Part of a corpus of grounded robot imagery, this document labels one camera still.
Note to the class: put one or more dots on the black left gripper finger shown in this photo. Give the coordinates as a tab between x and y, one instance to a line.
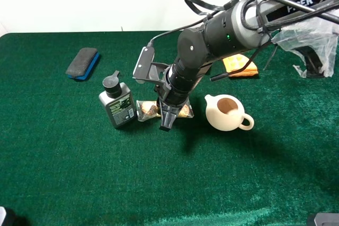
168	115

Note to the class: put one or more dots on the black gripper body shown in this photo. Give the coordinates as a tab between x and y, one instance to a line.
172	97

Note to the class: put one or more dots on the clear snack packet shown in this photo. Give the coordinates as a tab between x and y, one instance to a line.
148	109

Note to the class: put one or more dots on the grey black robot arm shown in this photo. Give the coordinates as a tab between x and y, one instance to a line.
236	27

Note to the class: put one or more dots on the dark grey pump bottle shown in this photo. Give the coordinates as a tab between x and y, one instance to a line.
117	101

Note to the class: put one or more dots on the cream ceramic teapot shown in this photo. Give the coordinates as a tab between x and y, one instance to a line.
226	113

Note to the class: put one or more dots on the orange waffle toy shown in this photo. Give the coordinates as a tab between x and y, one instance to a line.
236	62

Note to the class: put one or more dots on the grey blue board eraser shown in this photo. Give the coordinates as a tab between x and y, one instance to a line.
83	63

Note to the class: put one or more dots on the green felt table mat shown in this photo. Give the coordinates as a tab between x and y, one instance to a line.
63	163

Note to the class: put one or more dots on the clear plastic wrap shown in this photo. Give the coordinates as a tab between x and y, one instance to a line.
315	42

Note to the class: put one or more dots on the grey base lower right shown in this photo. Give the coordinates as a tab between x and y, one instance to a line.
323	219

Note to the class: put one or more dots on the black base lower left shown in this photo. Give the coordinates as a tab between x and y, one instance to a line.
9	218

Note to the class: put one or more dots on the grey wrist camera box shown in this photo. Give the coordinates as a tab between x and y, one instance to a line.
146	70

